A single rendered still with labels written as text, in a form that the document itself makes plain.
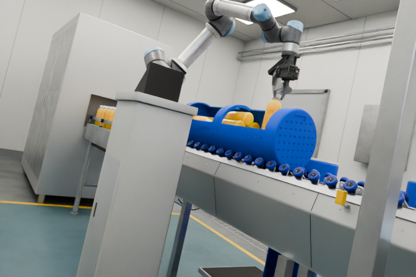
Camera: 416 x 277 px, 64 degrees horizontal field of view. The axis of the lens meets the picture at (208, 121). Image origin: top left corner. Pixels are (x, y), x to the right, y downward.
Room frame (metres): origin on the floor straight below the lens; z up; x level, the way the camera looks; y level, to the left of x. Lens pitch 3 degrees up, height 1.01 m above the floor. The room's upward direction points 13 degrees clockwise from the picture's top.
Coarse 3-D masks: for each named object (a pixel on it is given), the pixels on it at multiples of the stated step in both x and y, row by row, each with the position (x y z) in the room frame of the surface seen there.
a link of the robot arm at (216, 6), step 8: (208, 0) 1.71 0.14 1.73; (216, 0) 1.66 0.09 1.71; (224, 0) 1.65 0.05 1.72; (208, 8) 1.71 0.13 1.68; (216, 8) 1.67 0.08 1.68; (224, 8) 1.62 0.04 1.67; (232, 8) 1.58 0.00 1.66; (240, 8) 1.54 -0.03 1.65; (248, 8) 1.51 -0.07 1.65; (256, 8) 1.45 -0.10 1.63; (264, 8) 1.43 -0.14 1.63; (208, 16) 1.76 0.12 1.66; (216, 16) 1.75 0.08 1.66; (232, 16) 1.61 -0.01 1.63; (240, 16) 1.55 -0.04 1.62; (248, 16) 1.51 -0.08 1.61; (256, 16) 1.45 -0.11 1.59; (264, 16) 1.44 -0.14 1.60; (272, 16) 1.47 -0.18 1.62; (264, 24) 1.48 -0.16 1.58; (272, 24) 1.49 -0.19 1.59
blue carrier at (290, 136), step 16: (208, 112) 2.23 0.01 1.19; (224, 112) 1.74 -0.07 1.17; (256, 112) 1.80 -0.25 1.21; (288, 112) 1.42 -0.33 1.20; (304, 112) 1.47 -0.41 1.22; (192, 128) 1.94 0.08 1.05; (208, 128) 1.80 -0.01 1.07; (224, 128) 1.68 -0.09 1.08; (240, 128) 1.58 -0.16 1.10; (272, 128) 1.41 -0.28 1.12; (288, 128) 1.43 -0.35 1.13; (304, 128) 1.49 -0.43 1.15; (208, 144) 1.86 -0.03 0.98; (224, 144) 1.71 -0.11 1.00; (240, 144) 1.58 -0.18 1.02; (256, 144) 1.48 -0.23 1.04; (272, 144) 1.40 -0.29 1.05; (288, 144) 1.44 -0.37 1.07; (304, 144) 1.50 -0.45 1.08; (288, 160) 1.45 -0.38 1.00; (304, 160) 1.51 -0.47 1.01
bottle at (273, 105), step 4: (272, 100) 1.51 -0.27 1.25; (276, 100) 1.51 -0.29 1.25; (268, 104) 1.52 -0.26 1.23; (272, 104) 1.50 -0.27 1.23; (276, 104) 1.50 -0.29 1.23; (280, 104) 1.51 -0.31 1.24; (268, 108) 1.51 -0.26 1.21; (272, 108) 1.50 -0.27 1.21; (276, 108) 1.50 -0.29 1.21; (280, 108) 1.51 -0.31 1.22; (268, 112) 1.51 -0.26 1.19; (272, 112) 1.50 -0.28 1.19; (264, 116) 1.52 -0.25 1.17; (268, 116) 1.50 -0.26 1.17; (264, 120) 1.51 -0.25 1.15; (268, 120) 1.50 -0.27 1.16; (264, 124) 1.51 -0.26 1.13; (264, 128) 1.51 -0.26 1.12
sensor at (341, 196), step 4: (340, 192) 1.07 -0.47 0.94; (344, 192) 1.06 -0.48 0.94; (336, 196) 1.08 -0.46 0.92; (340, 196) 1.07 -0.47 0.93; (344, 196) 1.07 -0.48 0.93; (336, 200) 1.08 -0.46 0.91; (340, 200) 1.07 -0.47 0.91; (344, 200) 1.07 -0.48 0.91; (340, 204) 1.06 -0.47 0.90; (344, 204) 1.07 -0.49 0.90
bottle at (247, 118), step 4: (232, 112) 1.83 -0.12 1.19; (236, 112) 1.80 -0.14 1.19; (240, 112) 1.78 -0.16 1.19; (244, 112) 1.76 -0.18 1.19; (228, 116) 1.83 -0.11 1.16; (232, 116) 1.80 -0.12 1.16; (236, 116) 1.77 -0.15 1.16; (240, 116) 1.75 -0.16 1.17; (244, 116) 1.72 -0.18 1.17; (248, 116) 1.74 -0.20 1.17; (252, 116) 1.75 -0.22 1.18; (240, 120) 1.75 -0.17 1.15; (244, 120) 1.72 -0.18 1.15; (248, 120) 1.75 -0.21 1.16; (252, 120) 1.75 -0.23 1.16; (248, 124) 1.74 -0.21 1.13
